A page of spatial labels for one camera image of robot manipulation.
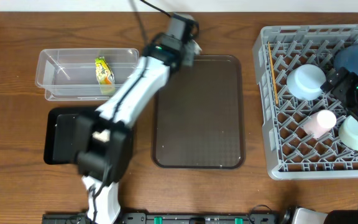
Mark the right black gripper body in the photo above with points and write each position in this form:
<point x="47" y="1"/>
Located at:
<point x="347" y="86"/>

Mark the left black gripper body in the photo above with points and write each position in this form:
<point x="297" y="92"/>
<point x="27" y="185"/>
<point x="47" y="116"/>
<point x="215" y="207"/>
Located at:
<point x="185" y="52"/>

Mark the white tissue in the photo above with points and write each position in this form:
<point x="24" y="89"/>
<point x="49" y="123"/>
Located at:
<point x="197" y="49"/>

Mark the dark blue plate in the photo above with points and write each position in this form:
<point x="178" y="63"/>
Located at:
<point x="347" y="58"/>

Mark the light blue bowl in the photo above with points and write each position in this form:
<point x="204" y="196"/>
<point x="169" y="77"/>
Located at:
<point x="305" y="82"/>

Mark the pink cup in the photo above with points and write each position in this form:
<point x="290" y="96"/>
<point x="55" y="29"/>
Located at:
<point x="320" y="123"/>

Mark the light green saucer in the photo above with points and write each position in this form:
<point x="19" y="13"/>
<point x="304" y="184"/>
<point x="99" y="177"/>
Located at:
<point x="348" y="133"/>

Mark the wooden chopstick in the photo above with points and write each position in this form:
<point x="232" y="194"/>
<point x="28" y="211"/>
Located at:
<point x="273" y="74"/>

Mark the green yellow snack wrapper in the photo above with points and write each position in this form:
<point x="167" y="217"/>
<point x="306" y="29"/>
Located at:
<point x="104" y="76"/>

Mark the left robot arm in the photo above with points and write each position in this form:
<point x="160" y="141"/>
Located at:
<point x="100" y="179"/>

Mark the grey dishwasher rack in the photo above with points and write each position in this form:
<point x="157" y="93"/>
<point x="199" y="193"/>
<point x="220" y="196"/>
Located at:
<point x="290" y="153"/>

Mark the brown serving tray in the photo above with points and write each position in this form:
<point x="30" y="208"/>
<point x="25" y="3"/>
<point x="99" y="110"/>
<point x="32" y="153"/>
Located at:
<point x="199" y="119"/>

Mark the clear plastic bin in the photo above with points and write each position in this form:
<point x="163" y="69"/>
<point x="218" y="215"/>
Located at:
<point x="70" y="74"/>

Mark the black plastic tray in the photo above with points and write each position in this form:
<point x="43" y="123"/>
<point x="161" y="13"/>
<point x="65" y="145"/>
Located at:
<point x="61" y="137"/>

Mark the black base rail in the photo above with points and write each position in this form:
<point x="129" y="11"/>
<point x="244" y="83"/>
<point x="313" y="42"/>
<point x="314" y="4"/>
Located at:
<point x="143" y="218"/>

